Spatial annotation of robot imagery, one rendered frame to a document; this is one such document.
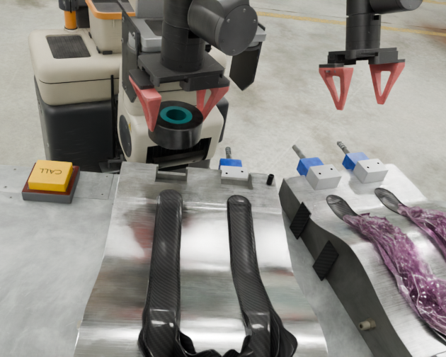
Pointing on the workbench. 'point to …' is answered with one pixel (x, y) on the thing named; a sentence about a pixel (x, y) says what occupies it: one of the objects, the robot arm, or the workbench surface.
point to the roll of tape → (177, 125)
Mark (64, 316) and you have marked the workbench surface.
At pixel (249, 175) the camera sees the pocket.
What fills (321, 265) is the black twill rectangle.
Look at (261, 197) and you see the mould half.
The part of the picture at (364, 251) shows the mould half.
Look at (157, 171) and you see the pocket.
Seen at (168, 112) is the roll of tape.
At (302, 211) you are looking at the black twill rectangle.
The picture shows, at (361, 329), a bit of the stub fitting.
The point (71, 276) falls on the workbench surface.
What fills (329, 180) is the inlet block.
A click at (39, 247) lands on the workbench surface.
